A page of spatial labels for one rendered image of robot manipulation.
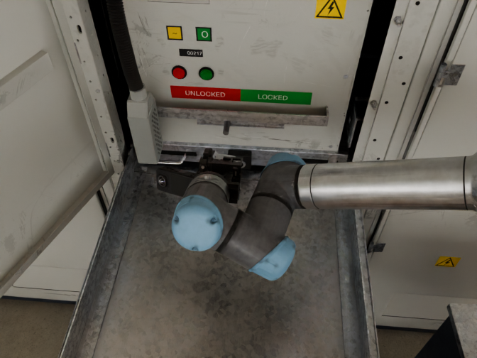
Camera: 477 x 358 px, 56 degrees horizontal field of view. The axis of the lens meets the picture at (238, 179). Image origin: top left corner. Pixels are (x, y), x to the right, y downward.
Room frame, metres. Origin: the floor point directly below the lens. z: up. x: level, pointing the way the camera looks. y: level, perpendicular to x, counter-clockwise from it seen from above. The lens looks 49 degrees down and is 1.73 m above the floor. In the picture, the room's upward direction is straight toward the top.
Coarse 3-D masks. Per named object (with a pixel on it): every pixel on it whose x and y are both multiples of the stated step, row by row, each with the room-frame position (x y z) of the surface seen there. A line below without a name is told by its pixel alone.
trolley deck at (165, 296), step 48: (144, 192) 0.72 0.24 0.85; (144, 240) 0.58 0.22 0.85; (144, 288) 0.46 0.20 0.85; (192, 288) 0.46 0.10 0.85; (240, 288) 0.46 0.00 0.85; (288, 288) 0.46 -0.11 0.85; (336, 288) 0.46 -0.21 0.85; (144, 336) 0.35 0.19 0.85; (192, 336) 0.35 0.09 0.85; (240, 336) 0.35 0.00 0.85; (288, 336) 0.35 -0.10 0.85; (336, 336) 0.35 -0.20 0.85
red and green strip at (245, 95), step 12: (180, 96) 0.83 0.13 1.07; (192, 96) 0.82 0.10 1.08; (204, 96) 0.82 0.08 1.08; (216, 96) 0.82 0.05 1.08; (228, 96) 0.82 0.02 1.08; (240, 96) 0.81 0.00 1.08; (252, 96) 0.81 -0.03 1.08; (264, 96) 0.81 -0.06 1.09; (276, 96) 0.81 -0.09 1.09; (288, 96) 0.80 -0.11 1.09; (300, 96) 0.80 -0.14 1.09
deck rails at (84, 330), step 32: (128, 160) 0.78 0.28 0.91; (128, 192) 0.72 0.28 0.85; (128, 224) 0.62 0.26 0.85; (352, 224) 0.60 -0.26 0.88; (96, 256) 0.50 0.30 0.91; (352, 256) 0.53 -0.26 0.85; (96, 288) 0.45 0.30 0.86; (352, 288) 0.45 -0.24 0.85; (96, 320) 0.38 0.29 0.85; (352, 320) 0.38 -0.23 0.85; (64, 352) 0.30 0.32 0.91; (352, 352) 0.32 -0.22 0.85
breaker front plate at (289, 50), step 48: (144, 0) 0.83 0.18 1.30; (240, 0) 0.81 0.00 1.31; (288, 0) 0.81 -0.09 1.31; (144, 48) 0.83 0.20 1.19; (192, 48) 0.82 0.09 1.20; (240, 48) 0.81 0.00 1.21; (288, 48) 0.81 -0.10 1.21; (336, 48) 0.80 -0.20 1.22; (336, 96) 0.80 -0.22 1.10; (240, 144) 0.81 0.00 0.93; (288, 144) 0.80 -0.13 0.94; (336, 144) 0.79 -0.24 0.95
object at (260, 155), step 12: (168, 144) 0.82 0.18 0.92; (180, 144) 0.82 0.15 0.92; (192, 144) 0.82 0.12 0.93; (204, 144) 0.82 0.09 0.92; (216, 144) 0.82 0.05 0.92; (168, 156) 0.82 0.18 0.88; (180, 156) 0.82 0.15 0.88; (192, 156) 0.81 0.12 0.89; (252, 156) 0.80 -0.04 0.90; (264, 156) 0.80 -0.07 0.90; (300, 156) 0.79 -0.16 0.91; (312, 156) 0.79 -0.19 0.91; (324, 156) 0.78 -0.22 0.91
